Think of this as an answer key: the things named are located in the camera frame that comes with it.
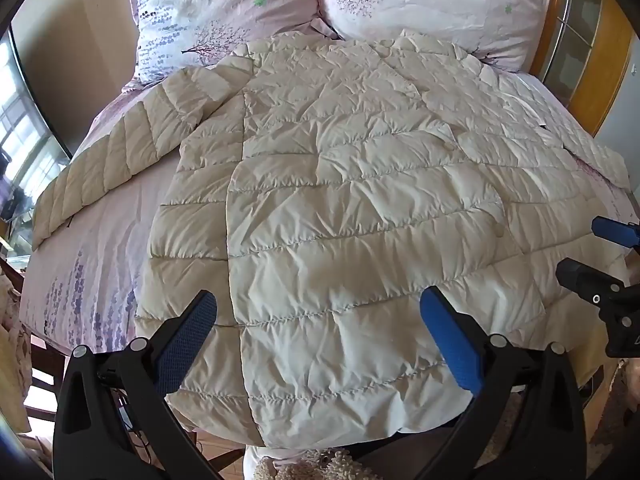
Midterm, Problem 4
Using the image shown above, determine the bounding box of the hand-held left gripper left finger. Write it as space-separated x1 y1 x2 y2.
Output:
52 289 222 480

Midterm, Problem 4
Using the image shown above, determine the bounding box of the pink floral pillow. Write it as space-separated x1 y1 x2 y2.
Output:
319 0 546 73

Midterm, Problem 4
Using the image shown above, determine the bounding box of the window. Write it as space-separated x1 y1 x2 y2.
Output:
0 27 72 223

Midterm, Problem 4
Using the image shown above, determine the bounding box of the pink floral bed sheet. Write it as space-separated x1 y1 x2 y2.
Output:
19 62 640 480

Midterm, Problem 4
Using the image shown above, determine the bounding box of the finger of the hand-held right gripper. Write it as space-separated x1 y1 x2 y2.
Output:
555 258 632 312
591 216 640 250

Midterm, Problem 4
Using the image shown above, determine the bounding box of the dark wooden chair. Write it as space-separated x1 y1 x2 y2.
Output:
19 327 68 433

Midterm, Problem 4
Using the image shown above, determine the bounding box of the cream fluffy rug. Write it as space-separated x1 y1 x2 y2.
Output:
254 451 383 480

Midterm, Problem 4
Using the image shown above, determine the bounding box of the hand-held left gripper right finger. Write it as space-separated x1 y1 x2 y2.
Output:
417 287 587 480

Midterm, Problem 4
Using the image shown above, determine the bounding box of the wooden wall trim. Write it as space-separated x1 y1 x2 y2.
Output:
529 0 570 80

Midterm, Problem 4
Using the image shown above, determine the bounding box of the cream quilted puffer jacket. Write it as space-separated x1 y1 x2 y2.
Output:
31 30 631 448

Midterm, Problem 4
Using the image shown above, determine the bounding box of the floral pillow with blue flowers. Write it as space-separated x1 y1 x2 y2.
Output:
122 0 323 87

